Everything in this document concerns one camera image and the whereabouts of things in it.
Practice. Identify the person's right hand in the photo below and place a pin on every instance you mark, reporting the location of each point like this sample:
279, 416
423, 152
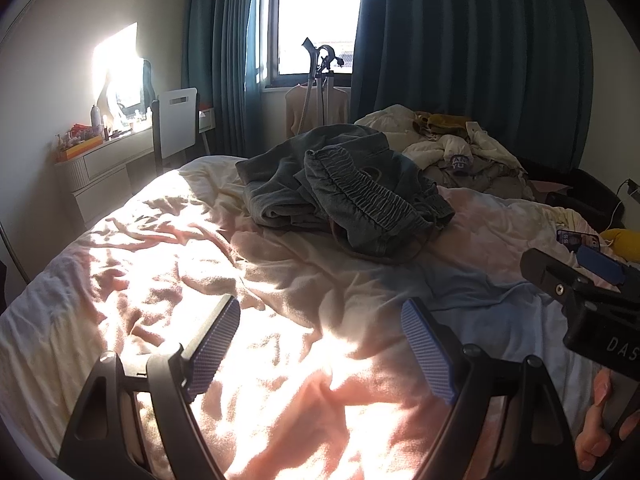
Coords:
592, 435

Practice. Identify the white dressing table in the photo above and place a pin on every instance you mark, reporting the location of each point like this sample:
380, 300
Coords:
105, 160

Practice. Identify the black sofa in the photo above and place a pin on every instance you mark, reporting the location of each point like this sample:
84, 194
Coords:
590, 195

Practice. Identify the mustard yellow garment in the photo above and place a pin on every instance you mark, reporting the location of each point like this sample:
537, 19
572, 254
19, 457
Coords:
445, 121

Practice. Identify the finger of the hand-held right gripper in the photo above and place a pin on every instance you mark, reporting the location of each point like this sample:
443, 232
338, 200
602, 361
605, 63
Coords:
600, 262
547, 270

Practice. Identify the white chair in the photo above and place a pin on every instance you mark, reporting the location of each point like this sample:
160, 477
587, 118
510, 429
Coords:
175, 125

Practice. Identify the pink cloth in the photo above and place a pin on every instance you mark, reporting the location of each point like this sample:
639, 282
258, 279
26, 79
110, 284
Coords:
550, 187

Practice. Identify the blue-grey denim jeans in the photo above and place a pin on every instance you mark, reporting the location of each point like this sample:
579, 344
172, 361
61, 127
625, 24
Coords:
360, 185

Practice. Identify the beige hanging sweater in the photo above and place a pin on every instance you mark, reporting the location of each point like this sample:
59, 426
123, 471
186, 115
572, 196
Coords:
297, 110

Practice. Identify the orange box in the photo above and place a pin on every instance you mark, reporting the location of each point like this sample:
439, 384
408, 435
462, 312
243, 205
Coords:
80, 149

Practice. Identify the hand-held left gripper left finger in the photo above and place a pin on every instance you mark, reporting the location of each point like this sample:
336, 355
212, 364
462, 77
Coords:
215, 350

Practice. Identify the group of small cosmetics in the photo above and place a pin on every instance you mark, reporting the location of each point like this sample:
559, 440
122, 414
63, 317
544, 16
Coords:
85, 132

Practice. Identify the garment steamer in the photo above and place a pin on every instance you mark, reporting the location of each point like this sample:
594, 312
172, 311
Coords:
316, 90

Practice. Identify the curved metal rod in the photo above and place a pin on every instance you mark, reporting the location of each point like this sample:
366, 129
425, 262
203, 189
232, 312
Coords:
17, 255

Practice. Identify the smartphone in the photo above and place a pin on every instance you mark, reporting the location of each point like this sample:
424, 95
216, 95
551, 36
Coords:
577, 239

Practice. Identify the narrow teal curtain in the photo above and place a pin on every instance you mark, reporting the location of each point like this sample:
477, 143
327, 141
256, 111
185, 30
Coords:
225, 60

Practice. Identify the wide teal curtain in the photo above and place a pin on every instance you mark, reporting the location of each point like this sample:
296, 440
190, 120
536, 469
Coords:
475, 60

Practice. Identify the white puffy jacket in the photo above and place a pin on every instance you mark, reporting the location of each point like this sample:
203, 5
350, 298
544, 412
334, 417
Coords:
390, 122

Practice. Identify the window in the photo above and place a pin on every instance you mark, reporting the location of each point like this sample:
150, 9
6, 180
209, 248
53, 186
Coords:
320, 10

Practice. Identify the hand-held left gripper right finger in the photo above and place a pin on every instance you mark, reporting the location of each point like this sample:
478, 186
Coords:
427, 355

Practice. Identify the white bed sheet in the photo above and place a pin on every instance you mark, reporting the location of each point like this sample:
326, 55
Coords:
200, 240

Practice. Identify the grey crumpled garment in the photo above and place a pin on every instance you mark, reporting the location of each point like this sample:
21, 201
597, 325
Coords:
490, 175

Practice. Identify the grey spray bottle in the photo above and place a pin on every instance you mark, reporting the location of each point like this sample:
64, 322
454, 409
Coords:
95, 116

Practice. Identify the yellow plush toy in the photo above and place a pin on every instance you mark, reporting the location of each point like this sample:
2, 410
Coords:
622, 242

